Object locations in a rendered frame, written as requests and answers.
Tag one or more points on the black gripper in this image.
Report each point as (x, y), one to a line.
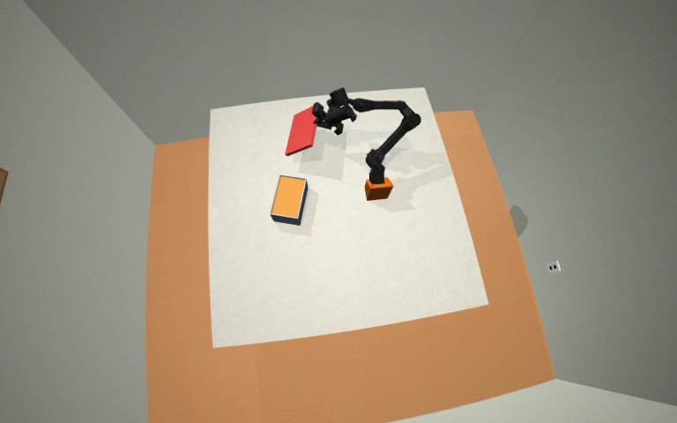
(327, 120)

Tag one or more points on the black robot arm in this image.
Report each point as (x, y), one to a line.
(375, 158)

